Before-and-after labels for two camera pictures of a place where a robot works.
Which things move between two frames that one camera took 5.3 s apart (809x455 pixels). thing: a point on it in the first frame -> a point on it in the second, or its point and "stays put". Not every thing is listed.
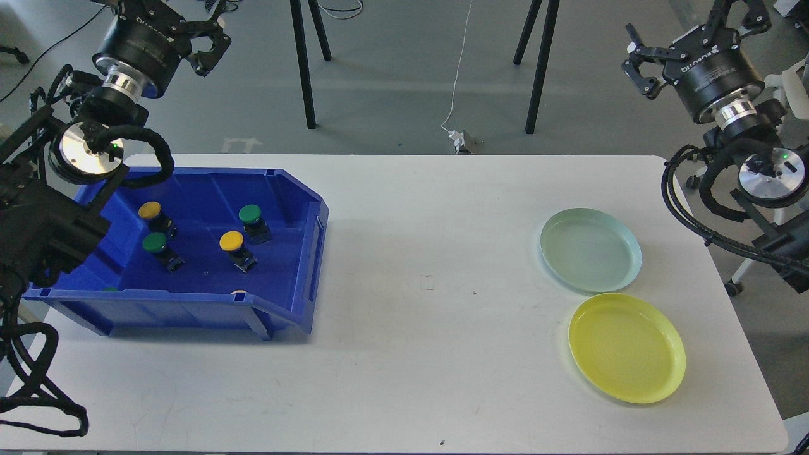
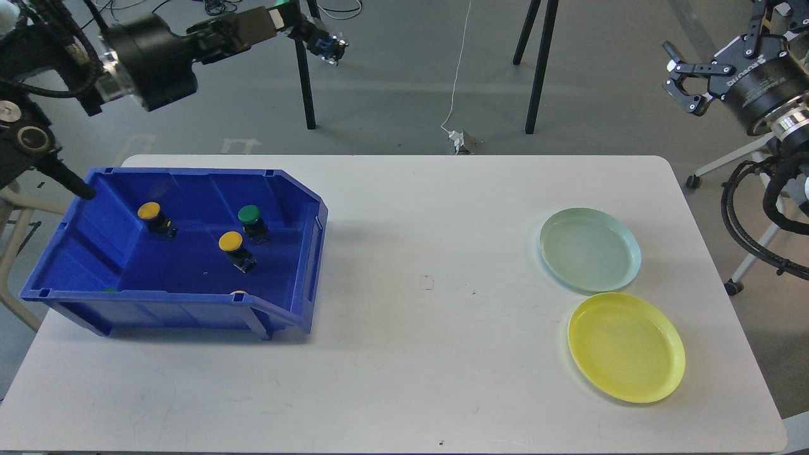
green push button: [255, 227] stays put
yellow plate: [626, 347] stays put
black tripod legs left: [301, 42] stays put
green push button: [154, 241] -> [331, 48]
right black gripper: [707, 62] -> [765, 75]
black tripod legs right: [553, 9] stays put
